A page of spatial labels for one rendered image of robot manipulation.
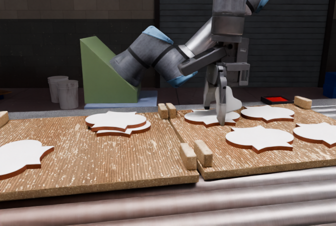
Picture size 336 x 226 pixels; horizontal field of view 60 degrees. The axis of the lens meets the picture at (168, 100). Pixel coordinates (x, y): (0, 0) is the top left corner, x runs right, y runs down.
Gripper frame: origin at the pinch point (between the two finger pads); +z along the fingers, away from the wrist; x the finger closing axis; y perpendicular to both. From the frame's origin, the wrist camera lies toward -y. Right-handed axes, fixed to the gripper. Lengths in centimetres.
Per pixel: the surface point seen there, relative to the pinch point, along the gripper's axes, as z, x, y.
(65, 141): 2.1, -8.0, -34.2
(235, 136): -0.3, -14.6, 0.0
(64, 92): 73, 346, -84
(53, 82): 67, 385, -105
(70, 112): 4.3, 19.8, -36.4
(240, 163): 0.8, -23.9, -3.3
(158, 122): 1.3, 0.3, -13.5
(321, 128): -1.1, -14.0, 20.4
